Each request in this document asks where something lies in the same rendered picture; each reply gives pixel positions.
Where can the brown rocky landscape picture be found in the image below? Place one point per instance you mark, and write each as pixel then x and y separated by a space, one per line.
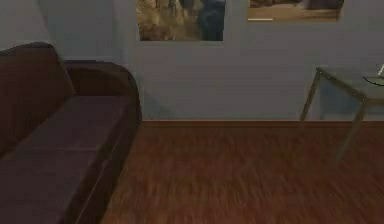
pixel 180 20

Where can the dark brown sofa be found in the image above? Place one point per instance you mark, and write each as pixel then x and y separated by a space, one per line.
pixel 60 140

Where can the olive metal glass table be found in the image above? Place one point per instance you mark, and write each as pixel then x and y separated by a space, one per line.
pixel 353 91

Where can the dark round dish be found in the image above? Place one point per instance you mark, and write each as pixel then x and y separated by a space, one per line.
pixel 375 80

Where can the tan landscape wall picture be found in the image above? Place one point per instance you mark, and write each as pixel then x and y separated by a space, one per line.
pixel 295 10

